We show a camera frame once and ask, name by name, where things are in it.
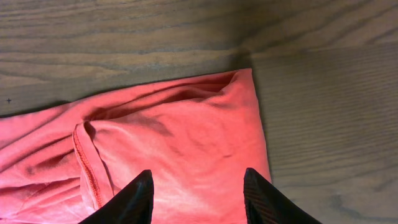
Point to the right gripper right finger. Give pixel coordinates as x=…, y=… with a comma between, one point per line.
x=264, y=204

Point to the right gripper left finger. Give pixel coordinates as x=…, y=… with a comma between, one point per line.
x=132, y=205

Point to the red printed t-shirt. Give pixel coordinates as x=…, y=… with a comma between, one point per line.
x=197, y=136

